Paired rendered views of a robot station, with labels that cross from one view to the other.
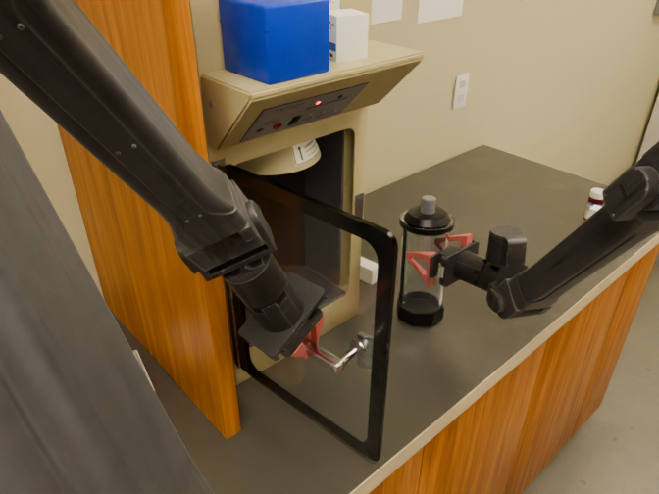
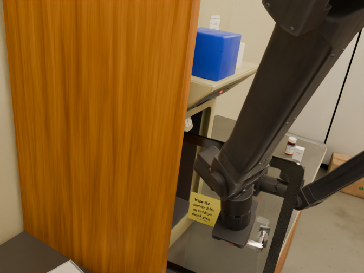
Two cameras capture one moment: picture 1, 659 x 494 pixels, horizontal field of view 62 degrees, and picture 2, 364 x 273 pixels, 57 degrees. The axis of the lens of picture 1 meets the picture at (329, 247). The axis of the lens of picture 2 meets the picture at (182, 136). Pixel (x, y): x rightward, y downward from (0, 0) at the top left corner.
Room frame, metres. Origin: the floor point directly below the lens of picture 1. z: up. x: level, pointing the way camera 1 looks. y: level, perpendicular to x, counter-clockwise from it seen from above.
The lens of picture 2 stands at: (0.06, 0.37, 1.68)
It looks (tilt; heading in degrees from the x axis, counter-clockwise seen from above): 24 degrees down; 339
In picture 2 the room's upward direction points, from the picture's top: 7 degrees clockwise
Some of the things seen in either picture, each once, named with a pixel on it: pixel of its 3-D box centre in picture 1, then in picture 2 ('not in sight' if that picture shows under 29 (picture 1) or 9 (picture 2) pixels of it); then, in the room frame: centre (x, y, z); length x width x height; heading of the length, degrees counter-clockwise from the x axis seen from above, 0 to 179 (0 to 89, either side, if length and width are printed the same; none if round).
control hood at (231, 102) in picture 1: (320, 97); (216, 88); (0.79, 0.01, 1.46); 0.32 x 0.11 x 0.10; 132
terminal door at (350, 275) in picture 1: (301, 318); (216, 221); (0.62, 0.04, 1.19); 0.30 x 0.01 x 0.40; 49
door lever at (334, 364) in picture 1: (325, 346); (245, 236); (0.55, 0.00, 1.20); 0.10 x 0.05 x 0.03; 49
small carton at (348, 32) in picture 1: (343, 34); (228, 53); (0.82, -0.02, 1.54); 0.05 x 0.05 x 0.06; 27
